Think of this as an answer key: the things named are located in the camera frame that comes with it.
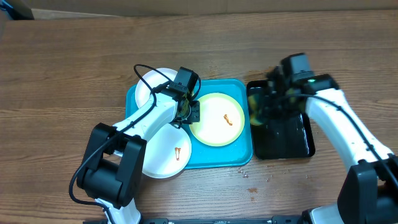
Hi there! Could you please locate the green yellow sponge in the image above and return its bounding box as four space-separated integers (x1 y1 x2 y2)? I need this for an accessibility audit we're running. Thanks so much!
248 93 266 126

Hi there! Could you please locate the dark object top left corner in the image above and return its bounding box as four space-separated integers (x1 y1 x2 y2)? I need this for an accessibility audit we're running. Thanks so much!
1 0 34 21

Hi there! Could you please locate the white plate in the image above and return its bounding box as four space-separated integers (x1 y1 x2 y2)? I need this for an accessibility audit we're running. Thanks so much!
142 124 192 179
135 68 177 108

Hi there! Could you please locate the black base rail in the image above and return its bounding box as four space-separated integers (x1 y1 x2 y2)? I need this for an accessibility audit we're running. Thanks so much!
83 214 312 224

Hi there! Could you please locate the teal plastic serving tray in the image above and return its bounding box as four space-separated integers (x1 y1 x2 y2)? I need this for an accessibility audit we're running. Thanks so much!
124 78 254 170

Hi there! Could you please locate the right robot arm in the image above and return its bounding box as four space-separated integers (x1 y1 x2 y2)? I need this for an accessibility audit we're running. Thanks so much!
267 53 397 223

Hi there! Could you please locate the green rimmed plate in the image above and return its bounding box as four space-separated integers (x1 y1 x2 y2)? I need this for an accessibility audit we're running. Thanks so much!
189 93 245 147

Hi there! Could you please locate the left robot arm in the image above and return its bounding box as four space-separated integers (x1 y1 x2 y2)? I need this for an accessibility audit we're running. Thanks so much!
68 67 201 223

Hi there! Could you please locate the black rectangular water tray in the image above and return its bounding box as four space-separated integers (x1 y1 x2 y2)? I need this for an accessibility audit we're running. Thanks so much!
246 80 315 160

